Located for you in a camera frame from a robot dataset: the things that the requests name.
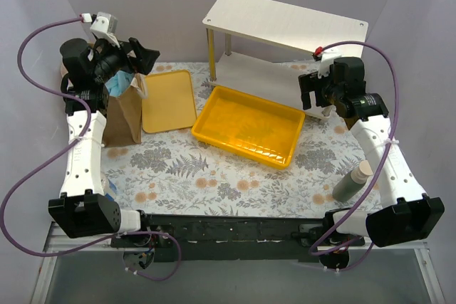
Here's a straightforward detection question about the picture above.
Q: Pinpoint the blue plastic grocery bag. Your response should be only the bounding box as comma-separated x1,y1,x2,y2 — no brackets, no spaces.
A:
105,70,134,98

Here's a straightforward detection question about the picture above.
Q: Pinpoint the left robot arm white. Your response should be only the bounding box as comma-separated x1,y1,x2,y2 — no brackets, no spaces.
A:
48,38,160,247

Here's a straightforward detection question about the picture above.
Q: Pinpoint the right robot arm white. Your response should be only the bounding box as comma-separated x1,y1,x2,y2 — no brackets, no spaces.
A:
299,53,445,247

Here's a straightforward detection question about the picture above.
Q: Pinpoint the flat yellow tray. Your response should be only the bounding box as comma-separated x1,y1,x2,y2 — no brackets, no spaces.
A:
142,70,197,134

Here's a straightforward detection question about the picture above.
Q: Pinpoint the white two-tier shelf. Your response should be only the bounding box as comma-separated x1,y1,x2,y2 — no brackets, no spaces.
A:
202,0,368,110

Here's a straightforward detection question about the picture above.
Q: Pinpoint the brown paper bag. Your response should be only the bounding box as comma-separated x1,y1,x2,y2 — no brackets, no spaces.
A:
58,42,149,148

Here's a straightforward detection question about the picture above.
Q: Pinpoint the deep yellow bin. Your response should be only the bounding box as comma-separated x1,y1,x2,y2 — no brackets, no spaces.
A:
192,86,306,169

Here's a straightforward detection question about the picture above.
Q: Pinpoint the grey bottle beige cap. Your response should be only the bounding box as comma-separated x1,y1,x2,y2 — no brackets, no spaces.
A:
332,160,373,202

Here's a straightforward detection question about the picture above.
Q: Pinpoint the blue white packet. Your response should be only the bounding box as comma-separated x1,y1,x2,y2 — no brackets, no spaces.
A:
100,173,118,201

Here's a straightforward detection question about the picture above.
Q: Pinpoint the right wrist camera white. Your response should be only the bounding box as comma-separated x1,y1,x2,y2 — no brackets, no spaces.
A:
313,47,341,78

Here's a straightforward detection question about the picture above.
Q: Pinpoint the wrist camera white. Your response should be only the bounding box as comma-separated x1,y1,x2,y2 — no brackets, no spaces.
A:
90,12,119,46
313,47,341,78

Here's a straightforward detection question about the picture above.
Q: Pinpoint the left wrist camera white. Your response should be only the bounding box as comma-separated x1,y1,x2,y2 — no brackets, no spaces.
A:
90,12,119,46

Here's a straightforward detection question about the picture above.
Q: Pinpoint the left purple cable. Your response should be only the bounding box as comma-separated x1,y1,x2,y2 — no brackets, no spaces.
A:
0,14,182,281

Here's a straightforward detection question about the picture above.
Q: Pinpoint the purple cable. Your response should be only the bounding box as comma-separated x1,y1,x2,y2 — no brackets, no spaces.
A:
309,41,400,273
0,14,182,281

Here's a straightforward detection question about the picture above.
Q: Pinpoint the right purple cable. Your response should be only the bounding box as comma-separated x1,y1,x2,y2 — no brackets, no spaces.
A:
309,41,400,273

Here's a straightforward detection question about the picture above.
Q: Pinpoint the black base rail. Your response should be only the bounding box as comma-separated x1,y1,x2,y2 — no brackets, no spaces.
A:
110,211,364,262

